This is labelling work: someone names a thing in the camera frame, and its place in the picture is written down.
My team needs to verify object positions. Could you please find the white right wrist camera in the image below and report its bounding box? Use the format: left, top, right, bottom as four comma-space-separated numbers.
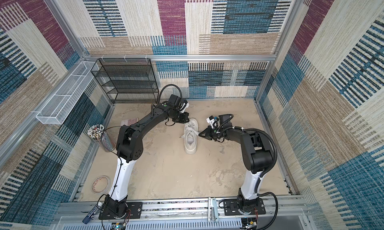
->
207, 116, 219, 129

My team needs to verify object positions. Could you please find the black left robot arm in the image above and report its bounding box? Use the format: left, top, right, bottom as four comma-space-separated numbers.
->
99, 95, 190, 220

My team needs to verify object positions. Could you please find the black mesh shelf rack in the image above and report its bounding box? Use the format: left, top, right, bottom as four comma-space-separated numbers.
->
91, 58, 159, 104

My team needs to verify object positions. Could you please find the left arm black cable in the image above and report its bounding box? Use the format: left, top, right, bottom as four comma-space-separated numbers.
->
98, 83, 190, 230

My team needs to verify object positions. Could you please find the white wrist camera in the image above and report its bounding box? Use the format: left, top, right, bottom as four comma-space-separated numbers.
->
207, 116, 219, 129
180, 100, 189, 113

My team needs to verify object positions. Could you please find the white wire mesh tray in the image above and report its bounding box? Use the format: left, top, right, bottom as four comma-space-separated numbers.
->
36, 61, 95, 125

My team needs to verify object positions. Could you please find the white shoelace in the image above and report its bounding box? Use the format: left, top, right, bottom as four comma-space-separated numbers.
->
181, 124, 199, 139

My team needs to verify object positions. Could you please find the clear tape roll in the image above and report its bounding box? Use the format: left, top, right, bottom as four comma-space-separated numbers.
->
91, 176, 112, 194

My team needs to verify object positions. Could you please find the clear cup of pencils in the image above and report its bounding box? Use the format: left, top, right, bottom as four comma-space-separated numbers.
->
87, 124, 116, 152

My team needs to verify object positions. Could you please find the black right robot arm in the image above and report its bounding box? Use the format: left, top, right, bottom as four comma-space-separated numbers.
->
199, 114, 278, 216

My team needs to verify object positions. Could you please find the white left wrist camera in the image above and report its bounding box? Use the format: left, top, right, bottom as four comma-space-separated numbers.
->
180, 100, 189, 113

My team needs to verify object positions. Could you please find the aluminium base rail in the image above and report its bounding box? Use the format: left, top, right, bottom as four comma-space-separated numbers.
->
50, 196, 316, 230

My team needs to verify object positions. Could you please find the white sneaker shoe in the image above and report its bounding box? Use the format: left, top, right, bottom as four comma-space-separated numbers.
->
184, 119, 198, 155

